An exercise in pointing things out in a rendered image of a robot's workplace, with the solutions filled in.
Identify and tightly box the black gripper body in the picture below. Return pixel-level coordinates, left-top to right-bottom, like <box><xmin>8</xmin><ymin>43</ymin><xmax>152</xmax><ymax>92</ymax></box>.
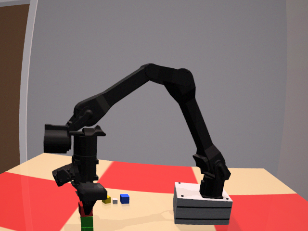
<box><xmin>72</xmin><ymin>154</ymin><xmax>108</xmax><ymax>201</ymax></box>

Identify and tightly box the red block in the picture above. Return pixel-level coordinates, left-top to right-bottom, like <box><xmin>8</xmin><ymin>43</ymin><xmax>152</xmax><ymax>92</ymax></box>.
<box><xmin>78</xmin><ymin>201</ymin><xmax>93</xmax><ymax>217</ymax></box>

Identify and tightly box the yellow block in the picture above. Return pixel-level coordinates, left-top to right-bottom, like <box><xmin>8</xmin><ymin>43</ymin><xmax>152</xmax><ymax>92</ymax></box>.
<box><xmin>102</xmin><ymin>195</ymin><xmax>111</xmax><ymax>204</ymax></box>

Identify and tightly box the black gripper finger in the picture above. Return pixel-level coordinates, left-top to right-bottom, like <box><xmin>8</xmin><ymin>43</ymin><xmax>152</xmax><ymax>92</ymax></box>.
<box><xmin>82</xmin><ymin>201</ymin><xmax>96</xmax><ymax>215</ymax></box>
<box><xmin>71</xmin><ymin>181</ymin><xmax>80</xmax><ymax>190</ymax></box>

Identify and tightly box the blue block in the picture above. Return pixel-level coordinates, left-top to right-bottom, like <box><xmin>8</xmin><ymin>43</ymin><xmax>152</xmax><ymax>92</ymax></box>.
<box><xmin>120</xmin><ymin>194</ymin><xmax>129</xmax><ymax>204</ymax></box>

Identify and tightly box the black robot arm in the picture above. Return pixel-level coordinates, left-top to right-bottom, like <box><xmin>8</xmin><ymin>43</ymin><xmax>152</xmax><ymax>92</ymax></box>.
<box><xmin>43</xmin><ymin>63</ymin><xmax>231</xmax><ymax>199</ymax></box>

